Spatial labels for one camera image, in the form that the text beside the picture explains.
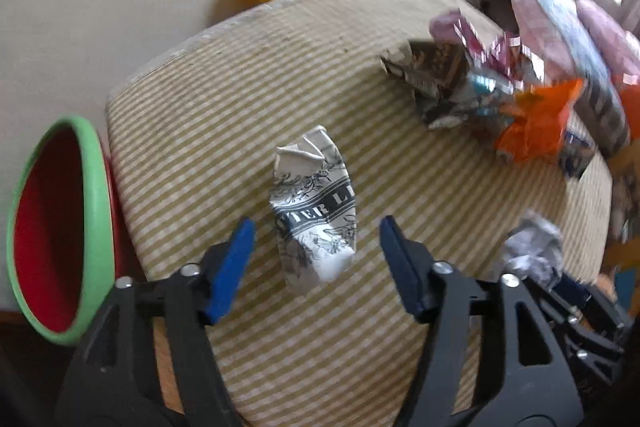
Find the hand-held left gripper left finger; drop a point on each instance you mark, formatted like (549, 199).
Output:
(230, 267)

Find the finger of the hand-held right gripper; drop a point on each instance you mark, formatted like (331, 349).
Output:
(582, 342)
(575, 293)

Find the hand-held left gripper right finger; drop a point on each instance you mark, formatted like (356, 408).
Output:
(405, 267)

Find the white printed paper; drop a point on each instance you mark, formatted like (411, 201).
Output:
(315, 207)

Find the orange plastic bag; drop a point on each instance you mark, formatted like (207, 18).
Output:
(537, 127)

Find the red bin with green rim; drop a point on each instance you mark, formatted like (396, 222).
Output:
(50, 232)

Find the dark blue wrapper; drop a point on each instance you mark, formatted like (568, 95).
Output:
(577, 154)

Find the striped yellow table mat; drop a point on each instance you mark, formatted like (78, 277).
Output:
(225, 82)

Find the crumpled dark printed pack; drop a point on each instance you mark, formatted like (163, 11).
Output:
(432, 77)

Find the silver blue foil wrapper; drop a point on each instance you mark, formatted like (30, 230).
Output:
(487, 89)

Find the bed with plaid sheet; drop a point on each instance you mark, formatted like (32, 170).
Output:
(555, 17)

